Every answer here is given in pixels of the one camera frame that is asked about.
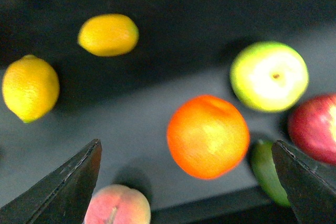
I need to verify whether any green apple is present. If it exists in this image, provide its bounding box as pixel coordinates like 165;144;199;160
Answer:
229;41;309;113

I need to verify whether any orange near green apple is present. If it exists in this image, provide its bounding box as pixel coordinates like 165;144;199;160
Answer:
166;95;250;179

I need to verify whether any yellow mango-like fruit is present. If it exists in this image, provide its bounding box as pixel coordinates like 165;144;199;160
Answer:
77;14;139;57

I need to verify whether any peach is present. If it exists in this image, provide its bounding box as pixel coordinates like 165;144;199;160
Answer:
84;184;151;224

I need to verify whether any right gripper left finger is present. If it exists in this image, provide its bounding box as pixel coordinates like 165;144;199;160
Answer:
1;140;102;223

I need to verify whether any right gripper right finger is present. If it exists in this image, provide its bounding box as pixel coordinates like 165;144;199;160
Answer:
272;140;335;223

